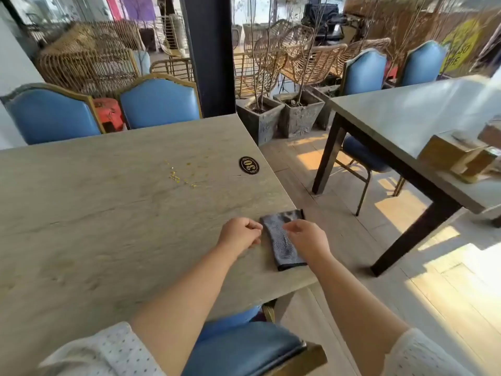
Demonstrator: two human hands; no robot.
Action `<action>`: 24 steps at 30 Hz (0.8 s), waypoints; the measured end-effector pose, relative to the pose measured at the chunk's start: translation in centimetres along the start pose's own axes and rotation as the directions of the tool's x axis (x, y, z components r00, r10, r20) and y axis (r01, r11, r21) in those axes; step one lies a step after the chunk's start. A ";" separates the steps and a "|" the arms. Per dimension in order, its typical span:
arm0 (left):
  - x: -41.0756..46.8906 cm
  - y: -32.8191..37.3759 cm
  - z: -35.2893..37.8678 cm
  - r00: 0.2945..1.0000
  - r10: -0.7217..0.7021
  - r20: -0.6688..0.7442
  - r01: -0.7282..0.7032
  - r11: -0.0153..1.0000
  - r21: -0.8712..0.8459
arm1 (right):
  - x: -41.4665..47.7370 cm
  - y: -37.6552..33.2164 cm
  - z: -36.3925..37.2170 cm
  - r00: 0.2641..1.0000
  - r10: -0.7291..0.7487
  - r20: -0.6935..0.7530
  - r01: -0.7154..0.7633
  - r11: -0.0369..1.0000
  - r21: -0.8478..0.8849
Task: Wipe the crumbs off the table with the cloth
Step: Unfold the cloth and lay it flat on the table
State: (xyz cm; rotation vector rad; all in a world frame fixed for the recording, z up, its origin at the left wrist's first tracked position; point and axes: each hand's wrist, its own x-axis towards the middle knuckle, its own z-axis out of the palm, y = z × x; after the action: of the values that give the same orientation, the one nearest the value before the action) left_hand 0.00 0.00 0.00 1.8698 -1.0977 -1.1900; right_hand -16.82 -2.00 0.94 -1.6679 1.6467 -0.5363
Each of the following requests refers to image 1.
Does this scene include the person's right hand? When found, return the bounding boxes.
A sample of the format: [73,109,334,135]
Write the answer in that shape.
[282,219,332,267]

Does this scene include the person's right forearm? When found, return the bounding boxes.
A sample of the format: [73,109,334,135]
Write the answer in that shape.
[307,254,410,376]

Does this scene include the white dotted sleeve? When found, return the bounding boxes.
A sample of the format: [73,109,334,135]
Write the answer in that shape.
[37,321,167,376]
[381,327,476,376]

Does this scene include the person's left forearm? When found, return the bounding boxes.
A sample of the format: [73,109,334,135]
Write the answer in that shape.
[129,242,240,376]

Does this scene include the grey stone table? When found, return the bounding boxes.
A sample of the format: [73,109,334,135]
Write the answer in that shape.
[0,113,318,376]

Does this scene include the grey table black legs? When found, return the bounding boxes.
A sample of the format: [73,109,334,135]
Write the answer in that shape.
[312,74,501,278]

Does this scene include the small wooden box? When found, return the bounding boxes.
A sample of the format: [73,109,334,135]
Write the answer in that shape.
[478,119,501,149]

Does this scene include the blue padded chair gold frame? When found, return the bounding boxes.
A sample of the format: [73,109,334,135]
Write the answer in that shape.
[395,40,448,87]
[116,73,203,131]
[182,305,328,376]
[335,48,407,217]
[0,83,105,146]

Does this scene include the pink hanging banner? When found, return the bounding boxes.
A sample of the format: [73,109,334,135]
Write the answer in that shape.
[104,0,124,20]

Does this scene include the wooden tissue box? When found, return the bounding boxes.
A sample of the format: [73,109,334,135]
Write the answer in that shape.
[417,130,500,184]

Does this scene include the white dotted right sleeve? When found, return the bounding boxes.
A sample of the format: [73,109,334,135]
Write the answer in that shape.
[381,327,476,376]

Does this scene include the black pillar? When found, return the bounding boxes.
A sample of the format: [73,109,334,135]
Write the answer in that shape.
[178,0,237,119]

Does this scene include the scattered yellow food crumbs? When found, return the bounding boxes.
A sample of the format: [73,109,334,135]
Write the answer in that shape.
[164,159,198,189]

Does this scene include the dark grey cloth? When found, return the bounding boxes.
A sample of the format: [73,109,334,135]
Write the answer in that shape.
[259,208,308,272]

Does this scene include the reed fence panel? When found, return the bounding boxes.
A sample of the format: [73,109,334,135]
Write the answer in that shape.
[344,0,501,77]

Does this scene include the person's left hand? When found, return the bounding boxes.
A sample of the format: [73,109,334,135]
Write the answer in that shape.
[217,218,264,257]

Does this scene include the black bag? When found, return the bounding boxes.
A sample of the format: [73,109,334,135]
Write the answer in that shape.
[303,3,347,40]

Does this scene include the purple hanging banner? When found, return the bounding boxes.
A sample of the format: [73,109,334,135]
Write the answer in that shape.
[121,0,157,22]

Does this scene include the grey stone planter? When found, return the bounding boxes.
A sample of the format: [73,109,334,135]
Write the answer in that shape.
[305,85,340,131]
[273,89,326,139]
[235,96,285,147]

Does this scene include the group of rattan chairs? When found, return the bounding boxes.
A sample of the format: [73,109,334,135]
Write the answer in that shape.
[35,13,392,100]

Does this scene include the yellow round sign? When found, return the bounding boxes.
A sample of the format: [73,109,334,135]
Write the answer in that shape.
[440,18,482,73]

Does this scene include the black oval number plate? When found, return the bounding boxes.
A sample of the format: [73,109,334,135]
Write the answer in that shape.
[238,156,260,176]

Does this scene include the white dotted left sleeve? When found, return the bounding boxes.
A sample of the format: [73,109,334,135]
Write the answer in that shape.
[37,321,167,376]

